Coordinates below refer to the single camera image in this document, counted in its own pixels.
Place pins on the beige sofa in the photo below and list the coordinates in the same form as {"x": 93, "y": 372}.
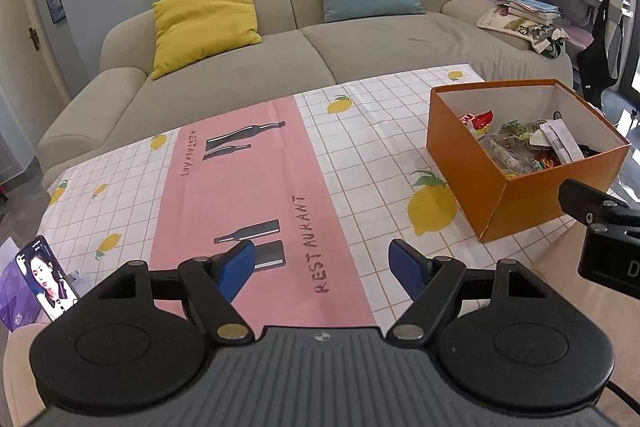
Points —
{"x": 375, "y": 52}

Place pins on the pink and white checked tablecloth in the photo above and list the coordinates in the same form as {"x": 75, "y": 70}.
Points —
{"x": 250, "y": 167}

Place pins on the purple box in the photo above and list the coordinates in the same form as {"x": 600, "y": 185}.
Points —
{"x": 15, "y": 297}

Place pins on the black garment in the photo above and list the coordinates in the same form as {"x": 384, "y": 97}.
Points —
{"x": 600, "y": 57}

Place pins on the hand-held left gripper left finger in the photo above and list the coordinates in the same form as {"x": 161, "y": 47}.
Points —
{"x": 235, "y": 269}

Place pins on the stack of books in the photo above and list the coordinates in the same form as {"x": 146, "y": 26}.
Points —
{"x": 520, "y": 17}

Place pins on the red snack bag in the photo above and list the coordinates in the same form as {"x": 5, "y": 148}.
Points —
{"x": 477, "y": 122}

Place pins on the white door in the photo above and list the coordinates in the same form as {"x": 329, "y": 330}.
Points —
{"x": 20, "y": 7}

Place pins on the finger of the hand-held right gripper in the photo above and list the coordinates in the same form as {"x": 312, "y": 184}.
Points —
{"x": 582, "y": 199}

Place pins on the clear packet of white balls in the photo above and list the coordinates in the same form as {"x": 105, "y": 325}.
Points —
{"x": 507, "y": 154}

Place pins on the yellow pillow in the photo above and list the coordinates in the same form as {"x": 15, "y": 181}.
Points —
{"x": 205, "y": 27}

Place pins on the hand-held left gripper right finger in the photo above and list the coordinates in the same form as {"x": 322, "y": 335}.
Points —
{"x": 407, "y": 269}

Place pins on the dark egg snack packet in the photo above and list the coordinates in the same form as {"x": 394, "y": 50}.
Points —
{"x": 589, "y": 152}

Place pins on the printed tote bag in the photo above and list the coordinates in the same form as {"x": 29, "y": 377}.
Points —
{"x": 550, "y": 42}

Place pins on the smartphone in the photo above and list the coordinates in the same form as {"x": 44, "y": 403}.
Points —
{"x": 47, "y": 279}

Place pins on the orange cardboard box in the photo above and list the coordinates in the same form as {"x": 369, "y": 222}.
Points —
{"x": 460, "y": 187}

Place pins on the green snack packet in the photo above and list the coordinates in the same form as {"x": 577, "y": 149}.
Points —
{"x": 512, "y": 127}

